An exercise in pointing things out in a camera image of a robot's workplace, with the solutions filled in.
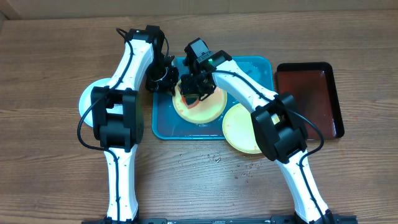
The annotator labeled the orange sponge with dark scourer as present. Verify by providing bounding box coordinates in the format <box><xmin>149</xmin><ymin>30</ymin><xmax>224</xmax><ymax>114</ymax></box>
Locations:
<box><xmin>182</xmin><ymin>95</ymin><xmax>200</xmax><ymax>109</ymax></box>

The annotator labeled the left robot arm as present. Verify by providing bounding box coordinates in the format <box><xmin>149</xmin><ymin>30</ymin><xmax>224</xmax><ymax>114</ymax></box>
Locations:
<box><xmin>80</xmin><ymin>26</ymin><xmax>178</xmax><ymax>223</ymax></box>

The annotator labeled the light blue plate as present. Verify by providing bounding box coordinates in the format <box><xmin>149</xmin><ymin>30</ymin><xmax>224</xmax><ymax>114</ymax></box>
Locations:
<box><xmin>78</xmin><ymin>78</ymin><xmax>123</xmax><ymax>116</ymax></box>

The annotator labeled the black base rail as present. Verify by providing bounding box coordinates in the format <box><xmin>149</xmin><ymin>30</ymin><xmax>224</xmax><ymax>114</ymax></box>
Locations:
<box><xmin>81</xmin><ymin>215</ymin><xmax>358</xmax><ymax>224</ymax></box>

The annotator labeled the black red lacquer tray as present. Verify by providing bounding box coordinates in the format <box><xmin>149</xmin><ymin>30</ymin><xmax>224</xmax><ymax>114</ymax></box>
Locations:
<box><xmin>276</xmin><ymin>62</ymin><xmax>345</xmax><ymax>140</ymax></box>

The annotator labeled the yellow-green plate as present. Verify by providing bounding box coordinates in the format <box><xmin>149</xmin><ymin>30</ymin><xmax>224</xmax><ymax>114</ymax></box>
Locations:
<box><xmin>222</xmin><ymin>103</ymin><xmax>261</xmax><ymax>154</ymax></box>
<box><xmin>172</xmin><ymin>80</ymin><xmax>228</xmax><ymax>124</ymax></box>

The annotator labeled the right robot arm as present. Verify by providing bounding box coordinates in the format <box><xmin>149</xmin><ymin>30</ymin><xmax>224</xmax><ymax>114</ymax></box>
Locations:
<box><xmin>181</xmin><ymin>50</ymin><xmax>334</xmax><ymax>223</ymax></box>

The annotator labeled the teal plastic tray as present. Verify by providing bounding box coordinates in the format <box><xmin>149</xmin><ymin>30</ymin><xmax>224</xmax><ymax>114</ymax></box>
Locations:
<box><xmin>152</xmin><ymin>56</ymin><xmax>274</xmax><ymax>140</ymax></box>

